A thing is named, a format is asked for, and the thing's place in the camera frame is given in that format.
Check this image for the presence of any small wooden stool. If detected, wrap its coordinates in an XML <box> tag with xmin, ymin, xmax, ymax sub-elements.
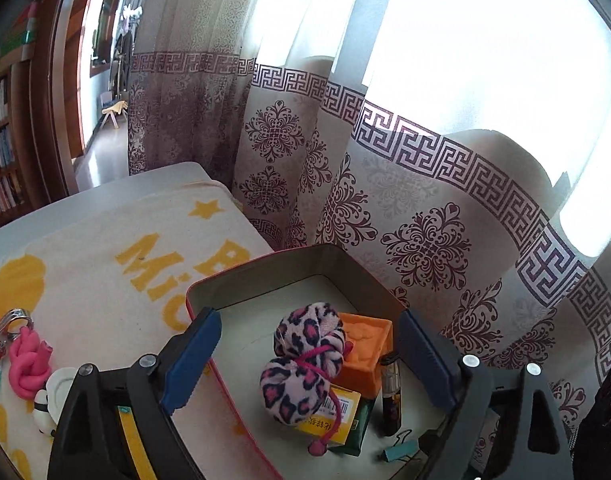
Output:
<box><xmin>102</xmin><ymin>101</ymin><xmax>129</xmax><ymax>128</ymax></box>

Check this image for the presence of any pink foam knot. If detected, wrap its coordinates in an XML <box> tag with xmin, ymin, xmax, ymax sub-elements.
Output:
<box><xmin>8</xmin><ymin>326</ymin><xmax>54</xmax><ymax>400</ymax></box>

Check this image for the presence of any coat rack with clothes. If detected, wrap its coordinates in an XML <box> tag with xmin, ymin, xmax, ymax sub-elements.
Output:
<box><xmin>113</xmin><ymin>5</ymin><xmax>136</xmax><ymax>96</ymax></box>

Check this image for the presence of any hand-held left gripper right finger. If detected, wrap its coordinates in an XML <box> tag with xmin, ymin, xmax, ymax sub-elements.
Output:
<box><xmin>398</xmin><ymin>308</ymin><xmax>573</xmax><ymax>480</ymax></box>

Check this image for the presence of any white yellow printed blanket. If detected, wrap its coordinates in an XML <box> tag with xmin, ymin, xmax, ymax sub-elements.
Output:
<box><xmin>0</xmin><ymin>185</ymin><xmax>276</xmax><ymax>480</ymax></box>

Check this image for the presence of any white round plastic lid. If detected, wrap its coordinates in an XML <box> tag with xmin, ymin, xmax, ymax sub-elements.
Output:
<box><xmin>46</xmin><ymin>366</ymin><xmax>86</xmax><ymax>411</ymax></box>

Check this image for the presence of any teal binder clip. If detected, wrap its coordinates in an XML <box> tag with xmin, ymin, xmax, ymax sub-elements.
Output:
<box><xmin>383</xmin><ymin>432</ymin><xmax>421</xmax><ymax>462</ymax></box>

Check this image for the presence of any red box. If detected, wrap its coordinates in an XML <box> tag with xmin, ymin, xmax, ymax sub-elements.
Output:
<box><xmin>16</xmin><ymin>2</ymin><xmax>42</xmax><ymax>36</ymax></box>

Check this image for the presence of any orange rubber block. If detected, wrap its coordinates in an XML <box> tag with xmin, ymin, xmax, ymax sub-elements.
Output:
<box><xmin>338</xmin><ymin>312</ymin><xmax>393</xmax><ymax>403</ymax></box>

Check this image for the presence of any pale green medicine box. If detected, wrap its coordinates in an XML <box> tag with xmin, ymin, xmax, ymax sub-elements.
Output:
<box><xmin>293</xmin><ymin>385</ymin><xmax>376</xmax><ymax>457</ymax></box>

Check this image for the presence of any wooden door frame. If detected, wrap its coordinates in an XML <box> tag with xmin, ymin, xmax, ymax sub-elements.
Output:
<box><xmin>10</xmin><ymin>0</ymin><xmax>131</xmax><ymax>201</ymax></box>

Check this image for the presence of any patterned purple white curtain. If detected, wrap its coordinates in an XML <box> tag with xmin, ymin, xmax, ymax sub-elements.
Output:
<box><xmin>128</xmin><ymin>0</ymin><xmax>611</xmax><ymax>461</ymax></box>

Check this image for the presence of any pink leopard plush toy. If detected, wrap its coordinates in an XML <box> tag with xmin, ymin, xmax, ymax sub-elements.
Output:
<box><xmin>260</xmin><ymin>301</ymin><xmax>353</xmax><ymax>457</ymax></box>

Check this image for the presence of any small black white toy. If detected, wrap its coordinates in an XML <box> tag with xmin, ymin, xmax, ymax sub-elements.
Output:
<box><xmin>34</xmin><ymin>389</ymin><xmax>59</xmax><ymax>441</ymax></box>

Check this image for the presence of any silver metal tool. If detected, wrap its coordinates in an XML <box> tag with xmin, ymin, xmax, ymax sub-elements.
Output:
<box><xmin>0</xmin><ymin>308</ymin><xmax>36</xmax><ymax>346</ymax></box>

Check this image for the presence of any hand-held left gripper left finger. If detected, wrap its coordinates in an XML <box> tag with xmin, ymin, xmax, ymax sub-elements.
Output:
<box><xmin>46</xmin><ymin>307</ymin><xmax>222</xmax><ymax>480</ymax></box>

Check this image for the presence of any dark small bottle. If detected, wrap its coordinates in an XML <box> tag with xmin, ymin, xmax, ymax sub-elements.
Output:
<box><xmin>380</xmin><ymin>352</ymin><xmax>404</xmax><ymax>436</ymax></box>

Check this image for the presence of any dark cloth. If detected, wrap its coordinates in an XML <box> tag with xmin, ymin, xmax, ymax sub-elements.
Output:
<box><xmin>575</xmin><ymin>352</ymin><xmax>611</xmax><ymax>480</ymax></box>

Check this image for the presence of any red biscuit tin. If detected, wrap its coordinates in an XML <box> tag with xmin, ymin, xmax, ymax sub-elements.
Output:
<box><xmin>186</xmin><ymin>244</ymin><xmax>486</xmax><ymax>480</ymax></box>

